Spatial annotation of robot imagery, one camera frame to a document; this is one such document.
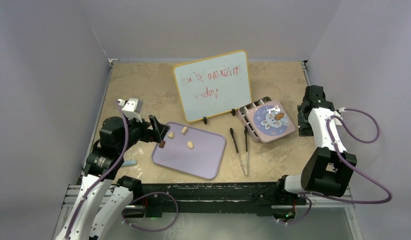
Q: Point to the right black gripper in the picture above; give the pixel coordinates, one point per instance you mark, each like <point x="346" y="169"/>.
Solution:
<point x="304" y="129"/>

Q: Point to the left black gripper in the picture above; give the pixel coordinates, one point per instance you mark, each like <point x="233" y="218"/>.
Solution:
<point x="155" y="135"/>

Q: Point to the lilac plastic tray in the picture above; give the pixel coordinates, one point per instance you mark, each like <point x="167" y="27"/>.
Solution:
<point x="202" y="161"/>

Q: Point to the silver metal box lid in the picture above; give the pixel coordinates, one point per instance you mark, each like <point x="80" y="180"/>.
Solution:
<point x="272" y="122"/>

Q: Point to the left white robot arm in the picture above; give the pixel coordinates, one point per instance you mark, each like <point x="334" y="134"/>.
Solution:
<point x="89" y="218"/>

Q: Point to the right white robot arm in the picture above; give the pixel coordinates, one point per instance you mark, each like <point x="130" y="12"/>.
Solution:
<point x="324" y="173"/>

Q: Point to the white teardrop chocolate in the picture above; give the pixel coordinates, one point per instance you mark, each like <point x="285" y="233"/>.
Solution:
<point x="171" y="135"/>

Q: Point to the brown rectangular chocolate bar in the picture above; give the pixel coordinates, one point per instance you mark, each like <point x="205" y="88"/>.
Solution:
<point x="162" y="144"/>

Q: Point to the white oval chocolate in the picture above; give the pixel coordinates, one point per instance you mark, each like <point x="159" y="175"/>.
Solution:
<point x="190" y="145"/>

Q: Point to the light blue marker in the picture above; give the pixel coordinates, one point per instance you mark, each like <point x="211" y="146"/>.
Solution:
<point x="130" y="163"/>

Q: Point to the yellow framed whiteboard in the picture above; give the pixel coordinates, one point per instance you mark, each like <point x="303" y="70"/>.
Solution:
<point x="214" y="85"/>

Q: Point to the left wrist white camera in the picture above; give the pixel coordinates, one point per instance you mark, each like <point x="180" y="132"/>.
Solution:
<point x="131" y="108"/>

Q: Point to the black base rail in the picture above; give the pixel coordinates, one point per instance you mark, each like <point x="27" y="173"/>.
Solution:
<point x="264" y="199"/>

